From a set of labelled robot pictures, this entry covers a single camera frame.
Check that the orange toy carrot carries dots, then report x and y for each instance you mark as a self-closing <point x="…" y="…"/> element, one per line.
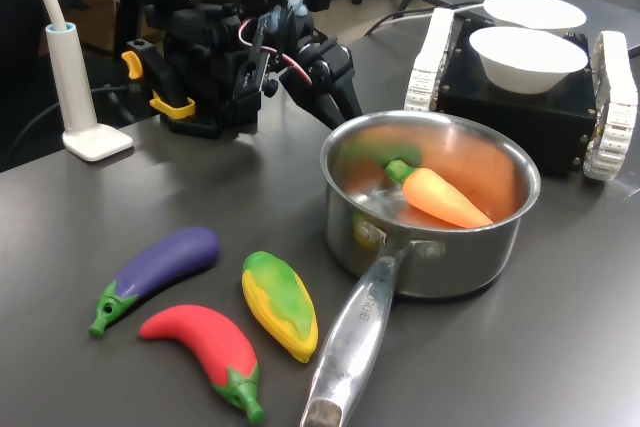
<point x="440" y="197"/>

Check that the pale grey putty lump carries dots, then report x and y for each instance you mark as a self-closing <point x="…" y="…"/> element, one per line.
<point x="298" y="3"/>

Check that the black yellow table clamp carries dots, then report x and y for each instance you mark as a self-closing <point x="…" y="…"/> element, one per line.
<point x="167" y="87"/>

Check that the black vehicle with white tracks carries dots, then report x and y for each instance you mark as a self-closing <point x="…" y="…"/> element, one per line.
<point x="500" y="112"/>

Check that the white bowl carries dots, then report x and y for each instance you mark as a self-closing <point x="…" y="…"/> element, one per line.
<point x="535" y="12"/>
<point x="525" y="62"/>

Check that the yellow green toy corn cob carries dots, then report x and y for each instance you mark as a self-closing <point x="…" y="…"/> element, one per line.
<point x="280" y="302"/>

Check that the purple toy aubergine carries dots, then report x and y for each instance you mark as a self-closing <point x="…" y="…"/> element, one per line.
<point x="165" y="262"/>

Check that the red toy chilli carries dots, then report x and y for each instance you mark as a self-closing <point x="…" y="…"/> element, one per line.
<point x="210" y="342"/>

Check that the small black camera board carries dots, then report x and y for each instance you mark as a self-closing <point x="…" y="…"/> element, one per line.
<point x="248" y="74"/>

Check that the white post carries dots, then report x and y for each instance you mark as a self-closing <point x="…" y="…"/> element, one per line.
<point x="75" y="87"/>

